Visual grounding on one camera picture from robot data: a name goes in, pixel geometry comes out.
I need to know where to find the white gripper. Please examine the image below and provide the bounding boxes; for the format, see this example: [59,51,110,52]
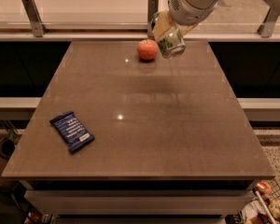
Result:
[151,0,217,41]

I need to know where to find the green soda can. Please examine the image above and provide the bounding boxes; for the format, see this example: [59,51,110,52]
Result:
[151,11,186,59]

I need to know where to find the red apple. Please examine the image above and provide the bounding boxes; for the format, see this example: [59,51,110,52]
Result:
[137,39,158,61]

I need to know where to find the blue snack bar wrapper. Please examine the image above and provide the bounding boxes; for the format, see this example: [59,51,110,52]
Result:
[49,111,95,153]

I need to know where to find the white drawer under table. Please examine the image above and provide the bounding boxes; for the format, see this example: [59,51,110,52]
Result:
[25,190,254,216]

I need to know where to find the dark round bin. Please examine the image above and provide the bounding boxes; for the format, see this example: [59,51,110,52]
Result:
[0,139,15,160]

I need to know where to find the middle metal railing bracket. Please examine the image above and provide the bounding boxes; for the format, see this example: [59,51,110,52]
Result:
[147,0,159,37]

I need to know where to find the metal railing bracket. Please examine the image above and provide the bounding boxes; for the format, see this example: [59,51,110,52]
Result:
[257,8,278,38]
[21,0,46,37]
[147,0,159,37]

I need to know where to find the right metal railing bracket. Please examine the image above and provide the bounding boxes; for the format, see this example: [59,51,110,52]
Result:
[257,8,278,38]

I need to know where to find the left metal railing bracket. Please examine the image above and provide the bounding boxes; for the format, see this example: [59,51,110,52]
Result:
[21,0,46,37]

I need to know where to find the wire basket with snacks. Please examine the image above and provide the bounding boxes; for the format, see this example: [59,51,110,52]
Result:
[232,180,280,224]

